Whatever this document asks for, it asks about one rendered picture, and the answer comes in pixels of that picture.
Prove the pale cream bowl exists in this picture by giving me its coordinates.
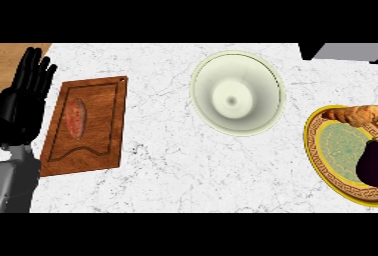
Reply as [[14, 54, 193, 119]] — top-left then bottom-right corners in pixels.
[[189, 50, 287, 137]]

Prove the yellow patterned plate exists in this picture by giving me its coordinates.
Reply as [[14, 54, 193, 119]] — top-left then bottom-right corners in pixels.
[[302, 104, 378, 208]]

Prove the golden brown croissant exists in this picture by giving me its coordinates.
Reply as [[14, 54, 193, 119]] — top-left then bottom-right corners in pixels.
[[320, 104, 378, 129]]

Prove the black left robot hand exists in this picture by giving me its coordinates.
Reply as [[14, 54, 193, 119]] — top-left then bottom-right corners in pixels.
[[0, 46, 59, 151]]

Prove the dark purple eggplant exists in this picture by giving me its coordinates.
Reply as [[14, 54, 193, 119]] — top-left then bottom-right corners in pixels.
[[354, 139, 378, 188]]

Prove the brown wooden cutting board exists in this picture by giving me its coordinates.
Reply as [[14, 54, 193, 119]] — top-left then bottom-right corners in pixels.
[[38, 75, 129, 178]]

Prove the grey appliance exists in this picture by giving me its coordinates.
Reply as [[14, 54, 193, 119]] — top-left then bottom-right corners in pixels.
[[298, 43, 378, 65]]

